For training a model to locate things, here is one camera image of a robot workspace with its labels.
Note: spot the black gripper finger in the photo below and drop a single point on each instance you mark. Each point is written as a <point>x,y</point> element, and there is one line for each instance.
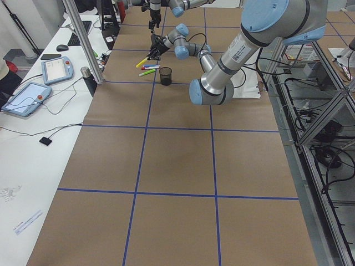
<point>155,55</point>

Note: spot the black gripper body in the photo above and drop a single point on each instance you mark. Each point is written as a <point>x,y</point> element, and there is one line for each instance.
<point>159,46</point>
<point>154,14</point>

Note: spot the yellow highlighter pen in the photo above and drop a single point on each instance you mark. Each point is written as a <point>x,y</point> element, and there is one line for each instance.
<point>141,63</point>

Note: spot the blue highlighter pen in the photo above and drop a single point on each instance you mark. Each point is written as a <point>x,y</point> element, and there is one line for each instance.
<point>150,65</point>

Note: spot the red whiteboard marker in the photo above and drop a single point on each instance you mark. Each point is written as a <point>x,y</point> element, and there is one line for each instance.
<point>150,67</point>

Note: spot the green highlighter pen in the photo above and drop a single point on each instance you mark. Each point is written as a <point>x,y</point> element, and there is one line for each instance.
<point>147,72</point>

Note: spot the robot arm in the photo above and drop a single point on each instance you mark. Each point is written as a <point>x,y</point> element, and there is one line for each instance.
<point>295,22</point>
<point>178,7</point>

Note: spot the black mesh pen cup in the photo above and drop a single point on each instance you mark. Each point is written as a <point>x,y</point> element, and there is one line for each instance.
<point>165,76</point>

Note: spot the dark water bottle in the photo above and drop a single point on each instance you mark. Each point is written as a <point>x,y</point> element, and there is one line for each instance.
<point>89,80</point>

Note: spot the black computer mouse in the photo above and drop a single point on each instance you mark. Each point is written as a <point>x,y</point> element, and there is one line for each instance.
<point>62,48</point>

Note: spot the far teach pendant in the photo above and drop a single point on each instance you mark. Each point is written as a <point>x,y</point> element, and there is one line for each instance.
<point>57,70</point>

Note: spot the teach pendant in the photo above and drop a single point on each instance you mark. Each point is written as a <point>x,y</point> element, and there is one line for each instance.
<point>27,100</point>
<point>57,70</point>

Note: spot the black smartphone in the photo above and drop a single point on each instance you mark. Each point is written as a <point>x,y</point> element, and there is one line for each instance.
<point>50,56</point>

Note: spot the near teach pendant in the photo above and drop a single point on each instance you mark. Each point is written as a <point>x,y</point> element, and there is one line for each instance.
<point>27,100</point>

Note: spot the small black square pad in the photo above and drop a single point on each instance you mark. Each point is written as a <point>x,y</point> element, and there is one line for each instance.
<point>45,140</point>

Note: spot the aluminium frame post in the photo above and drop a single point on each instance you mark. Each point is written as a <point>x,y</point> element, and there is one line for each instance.
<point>74,15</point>

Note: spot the aluminium truss frame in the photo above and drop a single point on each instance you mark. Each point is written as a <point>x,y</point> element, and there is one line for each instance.
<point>314,109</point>

